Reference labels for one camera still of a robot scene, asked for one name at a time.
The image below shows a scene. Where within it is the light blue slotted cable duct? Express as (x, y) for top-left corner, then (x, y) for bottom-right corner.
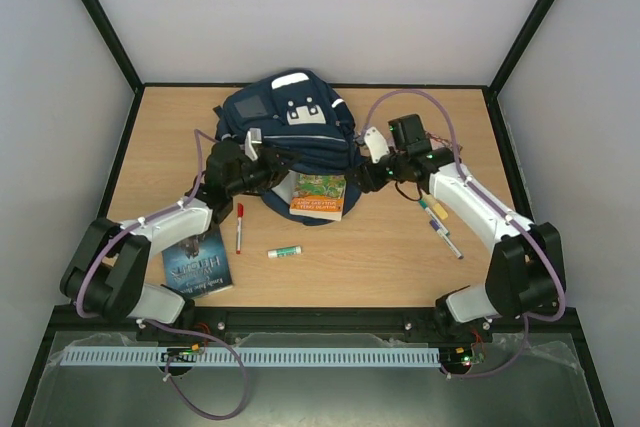
(60, 346), (440, 368)

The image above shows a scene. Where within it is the green capped marker pen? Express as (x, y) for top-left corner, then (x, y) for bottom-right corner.
(418, 199), (449, 236)

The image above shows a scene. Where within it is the green white glue stick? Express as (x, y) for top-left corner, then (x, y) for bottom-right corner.
(267, 246), (302, 259)

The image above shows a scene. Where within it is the navy blue student backpack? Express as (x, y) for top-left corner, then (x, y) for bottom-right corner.
(215, 69), (362, 226)

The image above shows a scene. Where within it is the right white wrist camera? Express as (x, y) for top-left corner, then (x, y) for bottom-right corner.
(363, 127), (390, 164)

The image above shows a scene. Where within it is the black frame post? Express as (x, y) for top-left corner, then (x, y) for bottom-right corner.
(488, 0), (587, 93)
(51, 0), (146, 89)

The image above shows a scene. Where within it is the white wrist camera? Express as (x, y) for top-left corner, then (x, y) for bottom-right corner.
(244, 128), (262, 161)
(363, 127), (390, 164)

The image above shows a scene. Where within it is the purple capped marker pen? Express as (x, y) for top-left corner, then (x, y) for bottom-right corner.
(429, 220), (464, 259)

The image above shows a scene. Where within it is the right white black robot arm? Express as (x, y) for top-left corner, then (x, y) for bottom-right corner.
(348, 114), (565, 339)

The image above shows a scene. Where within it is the red marker pen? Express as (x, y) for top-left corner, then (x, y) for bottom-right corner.
(235, 203), (244, 255)

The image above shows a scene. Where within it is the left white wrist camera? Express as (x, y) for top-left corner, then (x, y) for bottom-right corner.
(244, 128), (262, 161)

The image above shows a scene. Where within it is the orange treehouse book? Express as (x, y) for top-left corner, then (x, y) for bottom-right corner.
(289, 174), (346, 221)

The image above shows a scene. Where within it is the pink purple paperback book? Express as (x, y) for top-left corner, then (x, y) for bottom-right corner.
(425, 131), (462, 151)

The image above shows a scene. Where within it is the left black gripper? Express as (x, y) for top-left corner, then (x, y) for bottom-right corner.
(229, 146), (301, 196)

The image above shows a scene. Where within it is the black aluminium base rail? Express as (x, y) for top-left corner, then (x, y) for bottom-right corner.
(47, 305), (585, 346)

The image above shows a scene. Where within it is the black frame post right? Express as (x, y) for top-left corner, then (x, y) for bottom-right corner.
(488, 0), (587, 93)

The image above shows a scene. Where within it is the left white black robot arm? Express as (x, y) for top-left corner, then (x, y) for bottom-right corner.
(60, 140), (300, 324)

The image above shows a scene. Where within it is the yellow highlighter pen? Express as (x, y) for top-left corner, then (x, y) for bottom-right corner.
(431, 202), (448, 220)

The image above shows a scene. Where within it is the dark Wuthering Heights book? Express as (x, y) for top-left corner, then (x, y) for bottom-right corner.
(162, 226), (233, 299)

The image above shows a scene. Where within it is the black frame post left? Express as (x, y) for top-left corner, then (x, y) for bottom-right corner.
(51, 0), (146, 89)

